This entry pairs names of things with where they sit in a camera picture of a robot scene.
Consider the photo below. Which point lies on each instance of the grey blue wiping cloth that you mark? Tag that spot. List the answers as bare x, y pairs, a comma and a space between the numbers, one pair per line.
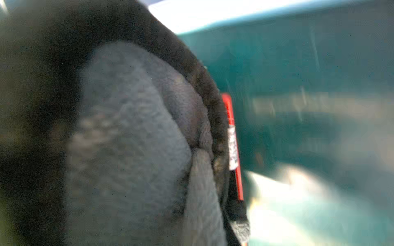
113, 133

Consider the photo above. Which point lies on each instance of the red framed drawing tablet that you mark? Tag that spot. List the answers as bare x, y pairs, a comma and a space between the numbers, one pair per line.
236, 187

